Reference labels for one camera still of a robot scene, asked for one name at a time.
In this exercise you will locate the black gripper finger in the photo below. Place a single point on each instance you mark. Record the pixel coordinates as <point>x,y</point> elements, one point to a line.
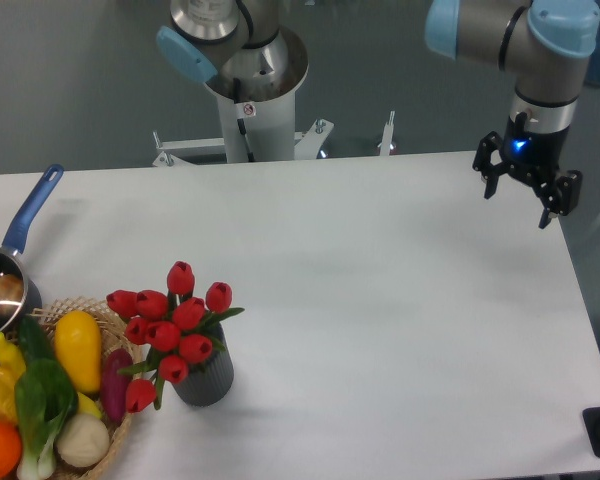
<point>559,195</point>
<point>490,163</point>

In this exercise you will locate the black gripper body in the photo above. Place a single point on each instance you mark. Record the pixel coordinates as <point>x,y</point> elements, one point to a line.
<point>529,156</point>

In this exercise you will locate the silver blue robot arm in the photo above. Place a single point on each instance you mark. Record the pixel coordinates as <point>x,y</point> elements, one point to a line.
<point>546,45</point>

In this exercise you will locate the silver robot base joint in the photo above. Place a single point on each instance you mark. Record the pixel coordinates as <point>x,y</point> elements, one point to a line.
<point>239,49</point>

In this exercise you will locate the dark grey ribbed vase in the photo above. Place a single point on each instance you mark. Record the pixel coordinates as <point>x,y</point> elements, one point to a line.
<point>210,382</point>

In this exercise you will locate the red tulip bouquet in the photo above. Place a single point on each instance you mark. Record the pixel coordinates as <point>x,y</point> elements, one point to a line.
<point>175,326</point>

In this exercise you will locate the woven bamboo basket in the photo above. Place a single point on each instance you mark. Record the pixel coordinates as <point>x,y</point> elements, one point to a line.
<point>112,335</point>

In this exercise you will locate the purple eggplant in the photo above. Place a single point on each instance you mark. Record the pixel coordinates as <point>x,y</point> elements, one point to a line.
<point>114,385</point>

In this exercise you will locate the yellow squash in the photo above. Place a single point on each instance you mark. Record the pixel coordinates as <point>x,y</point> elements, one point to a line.
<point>78,348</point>

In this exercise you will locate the yellow banana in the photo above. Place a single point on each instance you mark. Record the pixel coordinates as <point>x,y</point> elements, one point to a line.
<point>88,406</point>

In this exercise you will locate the green cucumber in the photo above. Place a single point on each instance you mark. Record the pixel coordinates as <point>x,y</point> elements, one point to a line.
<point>33,341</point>

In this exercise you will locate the white garlic bulb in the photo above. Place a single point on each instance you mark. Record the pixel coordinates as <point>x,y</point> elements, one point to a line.
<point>84,441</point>

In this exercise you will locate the green bok choy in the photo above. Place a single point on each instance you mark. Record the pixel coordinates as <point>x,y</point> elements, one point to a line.
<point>45,399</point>

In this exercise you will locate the round bread in pan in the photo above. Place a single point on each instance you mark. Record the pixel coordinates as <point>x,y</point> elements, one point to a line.
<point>11,293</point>

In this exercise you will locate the yellow bell pepper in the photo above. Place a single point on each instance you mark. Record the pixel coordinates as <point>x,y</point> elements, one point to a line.
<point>12,367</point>

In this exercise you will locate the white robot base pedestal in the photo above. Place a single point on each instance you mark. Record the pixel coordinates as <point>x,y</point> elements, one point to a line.
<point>252,132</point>

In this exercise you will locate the blue handled saucepan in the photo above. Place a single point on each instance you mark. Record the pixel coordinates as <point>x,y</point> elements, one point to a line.
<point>14,243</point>

